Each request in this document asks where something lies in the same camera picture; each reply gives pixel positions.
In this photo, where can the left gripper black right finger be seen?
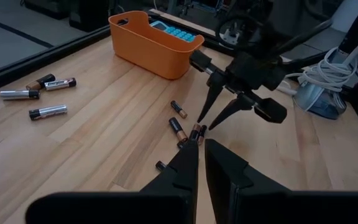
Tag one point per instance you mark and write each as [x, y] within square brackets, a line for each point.
[244, 202]

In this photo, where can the blue calculator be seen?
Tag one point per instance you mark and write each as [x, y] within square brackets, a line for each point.
[176, 31]

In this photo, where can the large black copper battery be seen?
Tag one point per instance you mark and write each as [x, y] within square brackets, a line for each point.
[40, 81]

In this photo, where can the black aluminium rig frame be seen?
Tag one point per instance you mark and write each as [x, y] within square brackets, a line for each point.
[42, 59]

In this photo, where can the small black copper battery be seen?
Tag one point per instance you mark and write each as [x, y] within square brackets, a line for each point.
[194, 132]
[178, 129]
[182, 143]
[202, 134]
[179, 109]
[160, 165]

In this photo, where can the large silver Energizer battery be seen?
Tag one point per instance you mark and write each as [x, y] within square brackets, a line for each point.
[60, 84]

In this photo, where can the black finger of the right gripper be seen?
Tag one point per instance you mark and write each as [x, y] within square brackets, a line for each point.
[235, 110]
[213, 93]

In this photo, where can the orange plastic bin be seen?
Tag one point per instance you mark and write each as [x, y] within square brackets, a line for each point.
[154, 53]

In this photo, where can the large silver black battery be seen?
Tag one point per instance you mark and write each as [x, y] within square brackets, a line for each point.
[48, 112]
[19, 94]

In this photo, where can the black computer tower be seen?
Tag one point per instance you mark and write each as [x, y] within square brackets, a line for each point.
[45, 7]
[92, 15]

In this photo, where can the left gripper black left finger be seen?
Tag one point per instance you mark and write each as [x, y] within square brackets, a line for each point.
[166, 205]

